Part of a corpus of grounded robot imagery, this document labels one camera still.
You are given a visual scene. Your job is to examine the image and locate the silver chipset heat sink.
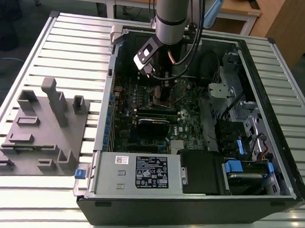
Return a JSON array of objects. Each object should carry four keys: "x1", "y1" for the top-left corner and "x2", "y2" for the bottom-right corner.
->
[{"x1": 170, "y1": 139, "x2": 185, "y2": 150}]

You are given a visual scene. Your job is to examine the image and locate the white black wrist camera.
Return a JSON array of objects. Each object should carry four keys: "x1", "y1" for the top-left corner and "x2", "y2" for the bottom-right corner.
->
[{"x1": 132, "y1": 36, "x2": 160, "y2": 80}]

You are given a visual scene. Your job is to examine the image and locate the silver metal bracket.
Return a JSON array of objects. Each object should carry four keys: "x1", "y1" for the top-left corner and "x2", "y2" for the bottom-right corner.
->
[{"x1": 206, "y1": 82, "x2": 236, "y2": 100}]

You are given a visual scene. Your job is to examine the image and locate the wooden cabinet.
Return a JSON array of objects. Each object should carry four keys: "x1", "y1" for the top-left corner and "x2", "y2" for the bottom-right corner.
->
[{"x1": 246, "y1": 0, "x2": 305, "y2": 73}]

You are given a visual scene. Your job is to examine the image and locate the grey parts rack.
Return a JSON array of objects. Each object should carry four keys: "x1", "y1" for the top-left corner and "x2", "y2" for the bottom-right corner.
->
[{"x1": 0, "y1": 74, "x2": 93, "y2": 182}]

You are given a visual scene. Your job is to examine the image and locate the black graphics card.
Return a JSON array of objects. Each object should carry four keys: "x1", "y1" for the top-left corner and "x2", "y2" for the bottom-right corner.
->
[{"x1": 136, "y1": 116, "x2": 172, "y2": 142}]

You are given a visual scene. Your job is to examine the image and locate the black office chair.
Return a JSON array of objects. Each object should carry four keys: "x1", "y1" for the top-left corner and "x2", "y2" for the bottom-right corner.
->
[{"x1": 0, "y1": 0, "x2": 24, "y2": 53}]

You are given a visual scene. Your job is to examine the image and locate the blue floor cable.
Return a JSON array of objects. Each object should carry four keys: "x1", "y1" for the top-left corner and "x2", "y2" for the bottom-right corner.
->
[{"x1": 0, "y1": 57, "x2": 26, "y2": 90}]

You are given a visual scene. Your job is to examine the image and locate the black case cable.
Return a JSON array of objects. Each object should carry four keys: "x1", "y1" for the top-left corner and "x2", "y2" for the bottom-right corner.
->
[{"x1": 220, "y1": 91, "x2": 245, "y2": 124}]

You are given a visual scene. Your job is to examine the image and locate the black PC case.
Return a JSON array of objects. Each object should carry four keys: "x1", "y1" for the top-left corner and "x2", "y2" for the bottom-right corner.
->
[{"x1": 71, "y1": 22, "x2": 305, "y2": 228}]

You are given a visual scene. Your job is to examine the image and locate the green motherboard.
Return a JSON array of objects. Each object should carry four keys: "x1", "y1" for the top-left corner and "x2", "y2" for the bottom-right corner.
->
[{"x1": 109, "y1": 72, "x2": 214, "y2": 158}]

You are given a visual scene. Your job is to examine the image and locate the blue drive bay clip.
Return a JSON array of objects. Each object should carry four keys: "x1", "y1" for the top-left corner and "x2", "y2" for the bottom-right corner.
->
[{"x1": 235, "y1": 139, "x2": 246, "y2": 155}]

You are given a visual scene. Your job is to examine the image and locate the black air shroud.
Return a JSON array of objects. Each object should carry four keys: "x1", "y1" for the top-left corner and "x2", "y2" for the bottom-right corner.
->
[{"x1": 177, "y1": 149, "x2": 229, "y2": 197}]

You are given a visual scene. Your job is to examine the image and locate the RAM slot black clips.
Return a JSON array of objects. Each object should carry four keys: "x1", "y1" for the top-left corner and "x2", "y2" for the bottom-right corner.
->
[{"x1": 136, "y1": 107, "x2": 182, "y2": 115}]

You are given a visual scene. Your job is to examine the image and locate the metal socket cover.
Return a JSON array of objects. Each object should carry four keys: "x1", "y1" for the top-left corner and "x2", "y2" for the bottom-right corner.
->
[{"x1": 168, "y1": 79, "x2": 190, "y2": 109}]

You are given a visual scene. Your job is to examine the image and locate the blue case latch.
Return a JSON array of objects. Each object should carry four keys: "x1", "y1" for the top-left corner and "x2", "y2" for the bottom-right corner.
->
[{"x1": 75, "y1": 168, "x2": 87, "y2": 180}]

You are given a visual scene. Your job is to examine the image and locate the hard disk in blue carrier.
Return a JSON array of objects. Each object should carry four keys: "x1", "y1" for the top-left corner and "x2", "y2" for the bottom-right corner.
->
[{"x1": 221, "y1": 158, "x2": 276, "y2": 199}]

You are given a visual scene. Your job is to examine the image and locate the CPU socket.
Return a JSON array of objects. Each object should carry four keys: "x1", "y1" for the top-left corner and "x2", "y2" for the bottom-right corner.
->
[{"x1": 147, "y1": 86, "x2": 177, "y2": 110}]

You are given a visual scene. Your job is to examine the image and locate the grey power supply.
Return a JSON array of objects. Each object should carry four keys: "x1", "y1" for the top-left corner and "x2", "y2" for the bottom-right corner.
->
[{"x1": 93, "y1": 150, "x2": 186, "y2": 199}]

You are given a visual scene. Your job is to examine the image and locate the coloured wire bundle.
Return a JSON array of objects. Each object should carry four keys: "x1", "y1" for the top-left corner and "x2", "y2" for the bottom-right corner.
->
[{"x1": 256, "y1": 146, "x2": 273, "y2": 163}]

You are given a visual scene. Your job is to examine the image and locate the grey case handle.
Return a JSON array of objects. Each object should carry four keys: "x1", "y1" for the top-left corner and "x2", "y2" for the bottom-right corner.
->
[{"x1": 109, "y1": 24, "x2": 125, "y2": 46}]

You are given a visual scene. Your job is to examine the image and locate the RAM slot white clips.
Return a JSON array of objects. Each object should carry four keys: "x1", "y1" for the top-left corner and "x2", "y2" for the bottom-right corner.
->
[{"x1": 135, "y1": 112, "x2": 183, "y2": 121}]

